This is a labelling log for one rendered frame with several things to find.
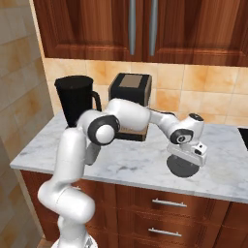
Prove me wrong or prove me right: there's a black coffee machine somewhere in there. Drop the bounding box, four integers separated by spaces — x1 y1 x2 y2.
108 72 153 142

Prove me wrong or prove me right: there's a black blender jug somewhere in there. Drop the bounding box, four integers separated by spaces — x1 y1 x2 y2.
53 75 103 129

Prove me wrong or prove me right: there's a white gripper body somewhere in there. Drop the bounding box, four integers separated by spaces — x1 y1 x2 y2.
166 143 208 168

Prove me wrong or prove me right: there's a dark grey blender lid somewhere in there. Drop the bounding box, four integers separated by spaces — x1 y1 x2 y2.
167 154 201 179

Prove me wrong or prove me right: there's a black hob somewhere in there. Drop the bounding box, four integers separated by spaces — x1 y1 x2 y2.
237 127 248 151

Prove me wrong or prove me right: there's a brown wooden base cupboard door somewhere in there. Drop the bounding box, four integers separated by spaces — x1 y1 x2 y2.
212 201 248 248

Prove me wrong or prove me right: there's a grey cupboard door handle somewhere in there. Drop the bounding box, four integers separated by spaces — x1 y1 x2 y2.
128 0 138 56
148 0 160 58

